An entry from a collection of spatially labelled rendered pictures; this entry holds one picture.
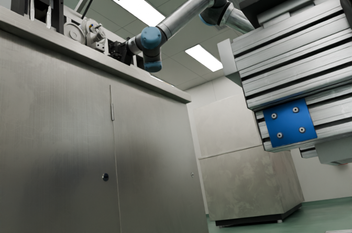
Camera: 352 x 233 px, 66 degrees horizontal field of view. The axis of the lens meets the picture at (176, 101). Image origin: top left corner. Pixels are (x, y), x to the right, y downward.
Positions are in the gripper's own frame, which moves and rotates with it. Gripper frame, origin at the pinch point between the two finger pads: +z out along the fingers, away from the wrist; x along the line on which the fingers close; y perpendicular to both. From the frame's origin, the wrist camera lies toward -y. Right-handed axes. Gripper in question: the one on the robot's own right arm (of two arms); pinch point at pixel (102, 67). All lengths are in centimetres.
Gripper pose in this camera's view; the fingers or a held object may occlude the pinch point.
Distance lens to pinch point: 138.0
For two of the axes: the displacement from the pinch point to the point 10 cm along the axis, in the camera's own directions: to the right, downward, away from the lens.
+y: -1.5, -9.3, 3.4
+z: -8.3, 3.0, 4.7
